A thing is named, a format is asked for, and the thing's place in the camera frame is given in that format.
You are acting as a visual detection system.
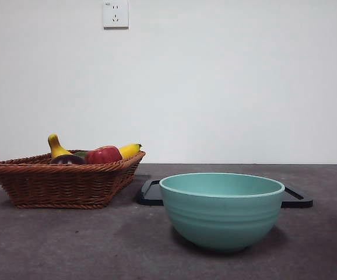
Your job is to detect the white wall socket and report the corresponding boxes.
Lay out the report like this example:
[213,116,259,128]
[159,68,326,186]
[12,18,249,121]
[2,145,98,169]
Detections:
[103,0,129,29]

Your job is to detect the yellow banana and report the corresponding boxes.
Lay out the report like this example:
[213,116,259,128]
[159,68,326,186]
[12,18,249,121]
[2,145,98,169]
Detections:
[47,134,143,160]

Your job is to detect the brown wicker basket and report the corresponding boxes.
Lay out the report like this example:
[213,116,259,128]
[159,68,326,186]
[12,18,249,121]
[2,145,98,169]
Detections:
[0,150,146,209]

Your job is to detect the dark red plum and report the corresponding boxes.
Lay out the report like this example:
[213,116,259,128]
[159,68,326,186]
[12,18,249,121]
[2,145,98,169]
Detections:
[50,154,86,165]

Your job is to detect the red apple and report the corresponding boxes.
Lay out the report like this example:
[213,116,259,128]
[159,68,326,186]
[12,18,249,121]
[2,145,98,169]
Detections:
[84,145,123,165]

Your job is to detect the dark rectangular tray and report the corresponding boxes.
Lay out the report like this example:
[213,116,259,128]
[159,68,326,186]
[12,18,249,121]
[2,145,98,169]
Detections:
[135,178,314,209]

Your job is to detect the teal ribbed bowl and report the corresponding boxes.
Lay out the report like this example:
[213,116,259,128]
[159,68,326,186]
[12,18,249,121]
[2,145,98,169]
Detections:
[159,172,286,253]

